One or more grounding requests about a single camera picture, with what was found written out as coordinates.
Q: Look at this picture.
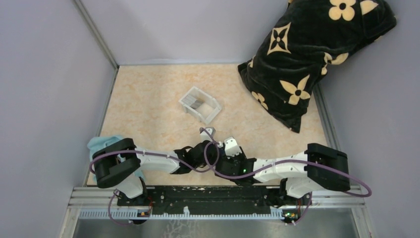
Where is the white plastic card box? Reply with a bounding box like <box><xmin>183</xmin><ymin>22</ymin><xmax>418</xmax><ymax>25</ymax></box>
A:
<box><xmin>178</xmin><ymin>86</ymin><xmax>222</xmax><ymax>125</ymax></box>

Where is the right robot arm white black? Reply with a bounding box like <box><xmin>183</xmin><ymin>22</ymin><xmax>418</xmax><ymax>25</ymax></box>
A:
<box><xmin>215</xmin><ymin>138</ymin><xmax>351</xmax><ymax>204</ymax></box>

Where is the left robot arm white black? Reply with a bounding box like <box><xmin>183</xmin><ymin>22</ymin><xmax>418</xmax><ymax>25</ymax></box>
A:
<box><xmin>89</xmin><ymin>127</ymin><xmax>220</xmax><ymax>205</ymax></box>

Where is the grey card stack in box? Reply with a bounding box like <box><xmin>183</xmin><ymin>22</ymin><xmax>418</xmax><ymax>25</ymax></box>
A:
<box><xmin>181</xmin><ymin>94</ymin><xmax>204</xmax><ymax>110</ymax></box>

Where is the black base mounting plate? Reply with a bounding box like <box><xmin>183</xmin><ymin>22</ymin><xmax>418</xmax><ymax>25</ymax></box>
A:
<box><xmin>117</xmin><ymin>185</ymin><xmax>310</xmax><ymax>215</ymax></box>

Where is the light blue cloth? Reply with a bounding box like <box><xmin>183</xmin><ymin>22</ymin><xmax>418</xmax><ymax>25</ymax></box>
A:
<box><xmin>87</xmin><ymin>135</ymin><xmax>145</xmax><ymax>185</ymax></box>

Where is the black floral patterned pillow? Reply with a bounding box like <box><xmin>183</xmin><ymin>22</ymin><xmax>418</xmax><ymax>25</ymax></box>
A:
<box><xmin>238</xmin><ymin>0</ymin><xmax>397</xmax><ymax>133</ymax></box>

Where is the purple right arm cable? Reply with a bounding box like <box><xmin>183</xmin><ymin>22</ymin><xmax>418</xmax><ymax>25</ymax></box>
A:
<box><xmin>203</xmin><ymin>141</ymin><xmax>373</xmax><ymax>226</ymax></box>

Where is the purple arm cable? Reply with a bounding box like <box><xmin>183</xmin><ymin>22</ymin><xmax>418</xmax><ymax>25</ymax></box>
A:
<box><xmin>89</xmin><ymin>127</ymin><xmax>220</xmax><ymax>227</ymax></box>
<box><xmin>203</xmin><ymin>141</ymin><xmax>373</xmax><ymax>226</ymax></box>

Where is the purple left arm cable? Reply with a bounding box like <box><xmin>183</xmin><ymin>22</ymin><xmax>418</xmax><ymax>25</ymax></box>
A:
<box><xmin>89</xmin><ymin>127</ymin><xmax>220</xmax><ymax>227</ymax></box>

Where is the aluminium side rail right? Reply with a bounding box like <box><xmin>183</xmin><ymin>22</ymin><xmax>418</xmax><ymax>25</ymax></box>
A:
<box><xmin>313</xmin><ymin>84</ymin><xmax>341</xmax><ymax>151</ymax></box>

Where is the aluminium front rail frame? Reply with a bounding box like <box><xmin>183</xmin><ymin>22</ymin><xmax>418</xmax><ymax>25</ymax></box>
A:
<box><xmin>66</xmin><ymin>186</ymin><xmax>366</xmax><ymax>221</ymax></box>

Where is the aluminium corner post left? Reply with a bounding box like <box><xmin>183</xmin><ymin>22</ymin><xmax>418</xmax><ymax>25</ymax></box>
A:
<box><xmin>72</xmin><ymin>0</ymin><xmax>119</xmax><ymax>70</ymax></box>

